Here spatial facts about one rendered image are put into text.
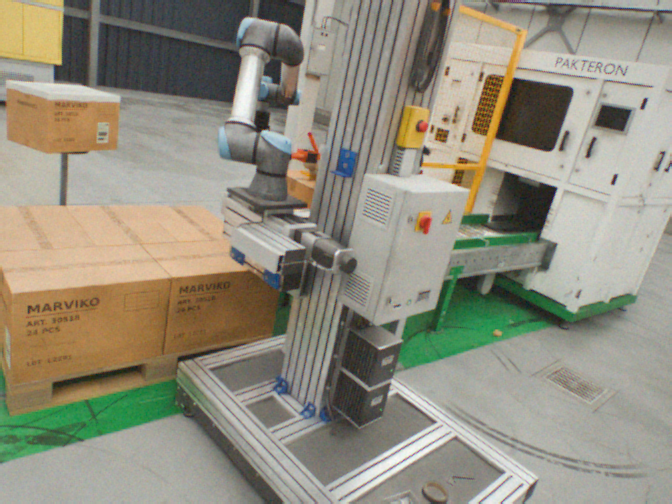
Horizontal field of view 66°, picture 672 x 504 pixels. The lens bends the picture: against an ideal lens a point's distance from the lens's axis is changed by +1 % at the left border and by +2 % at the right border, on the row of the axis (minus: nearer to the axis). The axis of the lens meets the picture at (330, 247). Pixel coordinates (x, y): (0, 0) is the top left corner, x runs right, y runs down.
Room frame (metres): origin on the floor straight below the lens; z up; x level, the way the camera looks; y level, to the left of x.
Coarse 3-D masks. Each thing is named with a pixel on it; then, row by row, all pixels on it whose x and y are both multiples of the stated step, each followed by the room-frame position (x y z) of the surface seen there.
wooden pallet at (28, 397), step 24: (264, 336) 2.41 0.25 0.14; (0, 360) 1.82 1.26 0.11; (144, 360) 1.99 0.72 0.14; (168, 360) 2.06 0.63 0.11; (24, 384) 1.67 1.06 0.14; (48, 384) 1.73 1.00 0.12; (96, 384) 1.91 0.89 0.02; (120, 384) 1.94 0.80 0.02; (144, 384) 1.99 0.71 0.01; (24, 408) 1.67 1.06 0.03
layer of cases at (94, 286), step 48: (0, 240) 2.06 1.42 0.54; (48, 240) 2.16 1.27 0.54; (96, 240) 2.27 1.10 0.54; (144, 240) 2.40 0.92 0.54; (192, 240) 2.53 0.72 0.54; (0, 288) 1.83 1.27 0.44; (48, 288) 1.73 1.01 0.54; (96, 288) 1.84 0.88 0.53; (144, 288) 1.97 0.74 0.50; (192, 288) 2.12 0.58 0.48; (240, 288) 2.28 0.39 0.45; (0, 336) 1.84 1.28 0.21; (48, 336) 1.73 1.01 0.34; (96, 336) 1.85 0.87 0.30; (144, 336) 1.98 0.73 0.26; (192, 336) 2.14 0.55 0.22; (240, 336) 2.31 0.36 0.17
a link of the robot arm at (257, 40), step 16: (240, 32) 1.99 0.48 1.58; (256, 32) 2.00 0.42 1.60; (272, 32) 2.01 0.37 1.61; (240, 48) 1.99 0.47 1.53; (256, 48) 1.97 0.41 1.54; (272, 48) 2.01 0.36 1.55; (240, 64) 1.99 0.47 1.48; (256, 64) 1.97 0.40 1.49; (240, 80) 1.94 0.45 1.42; (256, 80) 1.95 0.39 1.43; (240, 96) 1.91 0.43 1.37; (256, 96) 1.94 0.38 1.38; (240, 112) 1.88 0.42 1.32; (224, 128) 1.85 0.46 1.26; (240, 128) 1.84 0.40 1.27; (256, 128) 1.91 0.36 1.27; (224, 144) 1.81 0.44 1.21; (240, 144) 1.82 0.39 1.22; (240, 160) 1.84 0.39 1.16
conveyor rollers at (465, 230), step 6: (462, 228) 4.04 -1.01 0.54; (468, 228) 4.10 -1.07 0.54; (474, 228) 4.14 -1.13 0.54; (480, 228) 4.23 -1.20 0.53; (486, 228) 4.20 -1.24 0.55; (462, 234) 3.83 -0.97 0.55; (468, 234) 3.89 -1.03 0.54; (474, 234) 3.95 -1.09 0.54; (480, 234) 4.01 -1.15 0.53; (486, 234) 3.99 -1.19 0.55; (492, 234) 4.05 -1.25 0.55; (498, 234) 4.11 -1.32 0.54
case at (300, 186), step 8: (288, 176) 2.73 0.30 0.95; (296, 176) 2.76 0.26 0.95; (304, 176) 2.80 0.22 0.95; (288, 184) 2.71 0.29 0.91; (296, 184) 2.66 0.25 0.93; (304, 184) 2.62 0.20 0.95; (312, 184) 2.65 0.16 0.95; (288, 192) 2.70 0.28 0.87; (296, 192) 2.65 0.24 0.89; (304, 192) 2.60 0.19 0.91; (312, 192) 2.56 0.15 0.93; (304, 200) 2.60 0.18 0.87; (304, 208) 2.59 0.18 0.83
